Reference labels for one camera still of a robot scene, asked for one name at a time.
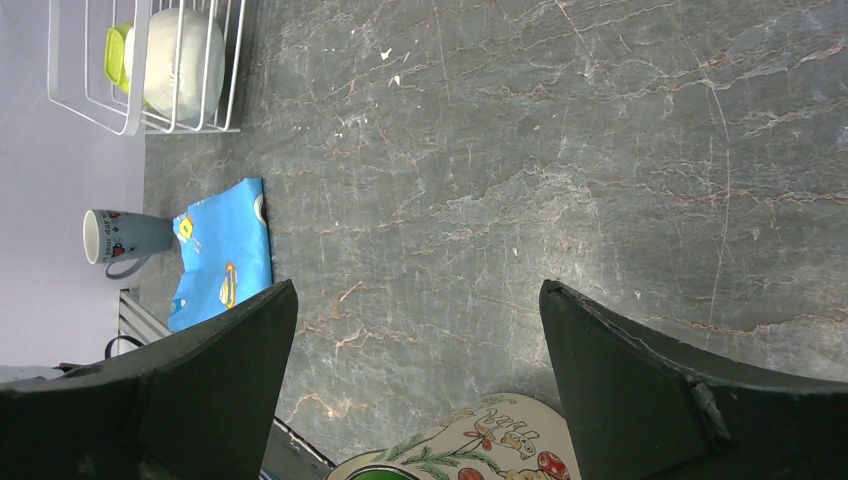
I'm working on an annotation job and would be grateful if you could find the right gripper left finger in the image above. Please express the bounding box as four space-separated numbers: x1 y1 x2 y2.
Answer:
1 281 298 479

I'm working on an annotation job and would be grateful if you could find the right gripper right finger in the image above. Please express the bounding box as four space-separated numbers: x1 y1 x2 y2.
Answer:
539 280 847 479

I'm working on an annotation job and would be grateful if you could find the white round bowl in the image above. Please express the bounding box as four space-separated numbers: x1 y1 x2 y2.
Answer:
143 8 226 126

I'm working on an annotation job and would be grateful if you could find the lime green bowl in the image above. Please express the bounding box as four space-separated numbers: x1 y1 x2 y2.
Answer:
103 23 132 94

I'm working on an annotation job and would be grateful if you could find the green interior mug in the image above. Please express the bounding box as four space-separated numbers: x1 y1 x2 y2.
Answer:
327 393 582 480

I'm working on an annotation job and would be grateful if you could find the blue folded cloth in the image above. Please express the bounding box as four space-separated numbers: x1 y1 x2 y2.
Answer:
167 177 272 332

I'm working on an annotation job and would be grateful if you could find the white wire dish rack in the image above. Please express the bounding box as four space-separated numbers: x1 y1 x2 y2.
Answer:
47 1 251 136

